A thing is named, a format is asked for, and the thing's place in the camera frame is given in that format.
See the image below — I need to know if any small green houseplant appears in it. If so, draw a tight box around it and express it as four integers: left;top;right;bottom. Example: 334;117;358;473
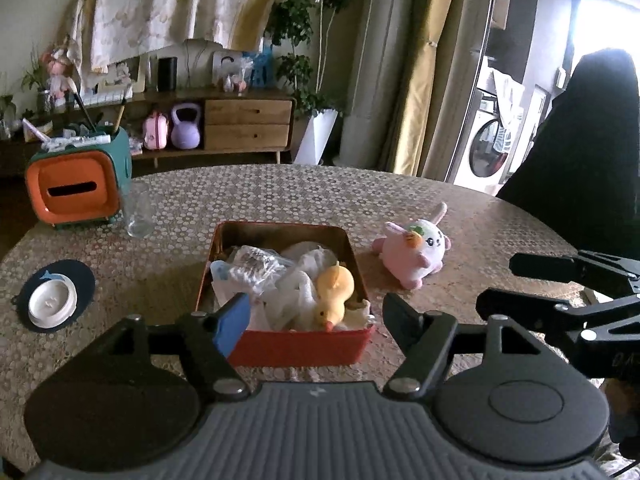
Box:
19;47;51;93

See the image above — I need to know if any white cloth bag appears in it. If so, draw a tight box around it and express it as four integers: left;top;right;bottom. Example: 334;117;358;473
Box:
282;241;342;273

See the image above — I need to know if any white hanging garment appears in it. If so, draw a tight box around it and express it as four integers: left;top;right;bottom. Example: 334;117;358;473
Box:
491;66;527;130

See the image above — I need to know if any white washing machine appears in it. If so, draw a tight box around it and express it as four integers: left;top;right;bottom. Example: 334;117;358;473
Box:
447;87;526;186

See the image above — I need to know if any floral patterned cloth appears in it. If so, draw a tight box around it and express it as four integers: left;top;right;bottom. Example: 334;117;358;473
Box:
70;0;291;91

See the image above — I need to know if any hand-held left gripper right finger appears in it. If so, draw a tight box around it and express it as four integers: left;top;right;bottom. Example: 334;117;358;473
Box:
381;292;532;401

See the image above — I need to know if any pink white bunny plush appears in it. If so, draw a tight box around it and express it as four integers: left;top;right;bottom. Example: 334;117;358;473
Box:
371;201;454;291

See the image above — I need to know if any white standing air conditioner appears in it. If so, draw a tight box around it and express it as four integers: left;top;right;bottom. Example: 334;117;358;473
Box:
332;0;431;168

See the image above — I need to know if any red tin box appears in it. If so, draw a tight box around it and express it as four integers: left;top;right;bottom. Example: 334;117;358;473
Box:
195;220;376;368

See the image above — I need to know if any white photo frame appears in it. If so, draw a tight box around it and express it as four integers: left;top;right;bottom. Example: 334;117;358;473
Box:
97;57;147;95

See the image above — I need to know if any blue toy figure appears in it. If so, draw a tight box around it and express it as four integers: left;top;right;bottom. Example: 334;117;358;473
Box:
249;51;275;87

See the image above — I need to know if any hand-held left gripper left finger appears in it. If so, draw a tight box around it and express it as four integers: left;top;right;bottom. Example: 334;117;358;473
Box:
112;292;252;403

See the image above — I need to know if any doll figurine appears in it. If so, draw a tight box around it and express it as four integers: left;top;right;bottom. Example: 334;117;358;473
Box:
41;42;77;108

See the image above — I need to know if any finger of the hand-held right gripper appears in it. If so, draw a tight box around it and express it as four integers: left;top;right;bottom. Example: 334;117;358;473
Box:
475;287;640;348
509;250;640;297

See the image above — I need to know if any black cylinder speaker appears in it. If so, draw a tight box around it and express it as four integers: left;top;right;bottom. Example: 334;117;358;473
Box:
157;56;179;93

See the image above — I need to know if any green plant in white planter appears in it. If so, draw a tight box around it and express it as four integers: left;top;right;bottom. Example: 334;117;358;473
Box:
262;0;361;166

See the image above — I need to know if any yellow curtain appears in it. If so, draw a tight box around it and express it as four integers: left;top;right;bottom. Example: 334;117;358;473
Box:
387;0;463;177

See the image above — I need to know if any person's right hand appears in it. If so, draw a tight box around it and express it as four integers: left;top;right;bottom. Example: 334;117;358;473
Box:
600;379;640;453

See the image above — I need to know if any white round dish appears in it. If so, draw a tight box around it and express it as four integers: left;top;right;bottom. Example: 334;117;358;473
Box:
27;280;79;328

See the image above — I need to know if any orange teal tissue box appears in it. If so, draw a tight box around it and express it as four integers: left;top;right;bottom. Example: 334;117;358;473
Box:
24;130;134;232

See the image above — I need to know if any small picture frame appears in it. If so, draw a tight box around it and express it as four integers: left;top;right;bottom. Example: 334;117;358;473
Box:
212;52;244;92

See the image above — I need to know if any white keyboard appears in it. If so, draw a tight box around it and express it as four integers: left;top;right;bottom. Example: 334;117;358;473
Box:
79;86;134;107

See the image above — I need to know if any pink toy suitcase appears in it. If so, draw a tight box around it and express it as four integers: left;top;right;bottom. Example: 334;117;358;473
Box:
142;112;171;152

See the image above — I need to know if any yellow duck toy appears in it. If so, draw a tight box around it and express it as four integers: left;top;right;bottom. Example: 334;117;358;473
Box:
312;261;357;334

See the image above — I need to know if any black cloth covered chair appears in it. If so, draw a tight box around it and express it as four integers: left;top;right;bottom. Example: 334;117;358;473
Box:
495;49;640;271

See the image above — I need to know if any white scalloped ornament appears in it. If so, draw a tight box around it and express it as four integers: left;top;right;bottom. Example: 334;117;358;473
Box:
181;37;222;90

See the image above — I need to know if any clear drinking glass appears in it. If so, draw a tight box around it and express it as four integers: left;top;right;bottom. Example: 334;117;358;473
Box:
122;181;154;239

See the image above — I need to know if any purple kettlebell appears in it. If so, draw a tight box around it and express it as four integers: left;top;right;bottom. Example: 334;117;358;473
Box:
170;102;204;151

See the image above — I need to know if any wooden sideboard cabinet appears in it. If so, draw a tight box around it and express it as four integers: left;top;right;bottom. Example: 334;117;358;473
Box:
0;87;297;168

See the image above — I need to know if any black handle brush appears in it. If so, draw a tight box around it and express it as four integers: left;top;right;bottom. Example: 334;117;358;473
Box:
71;91;97;132

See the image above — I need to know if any white mesh bag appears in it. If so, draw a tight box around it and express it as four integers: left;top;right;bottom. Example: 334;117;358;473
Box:
260;265;326;332

